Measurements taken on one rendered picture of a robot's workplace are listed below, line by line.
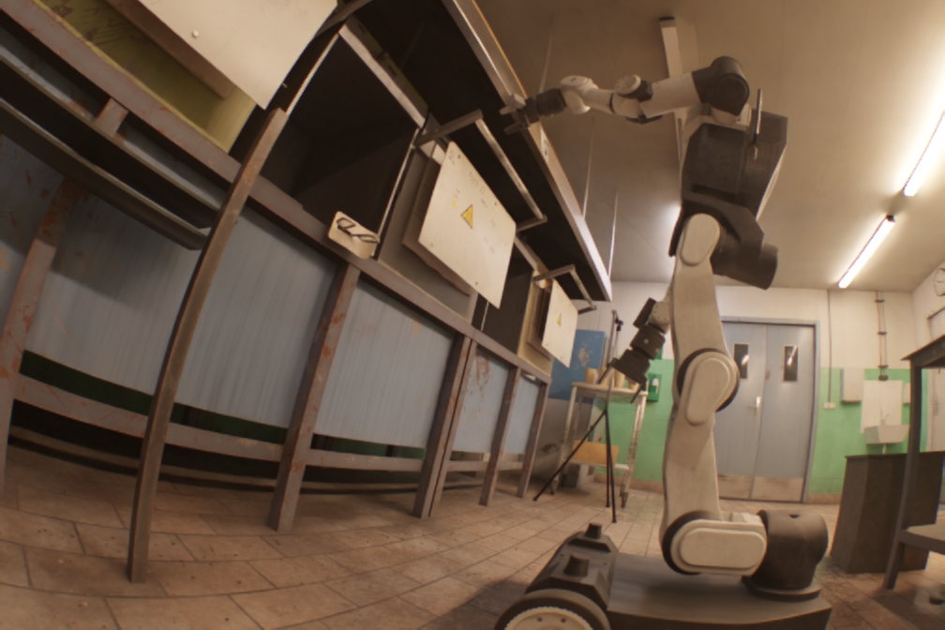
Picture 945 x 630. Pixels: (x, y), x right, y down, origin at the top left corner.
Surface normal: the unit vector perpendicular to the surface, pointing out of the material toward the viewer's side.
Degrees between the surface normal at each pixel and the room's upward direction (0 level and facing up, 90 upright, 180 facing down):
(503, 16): 180
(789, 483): 90
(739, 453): 90
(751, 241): 90
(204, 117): 90
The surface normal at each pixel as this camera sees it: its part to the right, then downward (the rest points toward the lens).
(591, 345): -0.44, -0.40
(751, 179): -0.54, 0.00
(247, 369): 0.87, 0.04
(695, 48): -0.22, 0.92
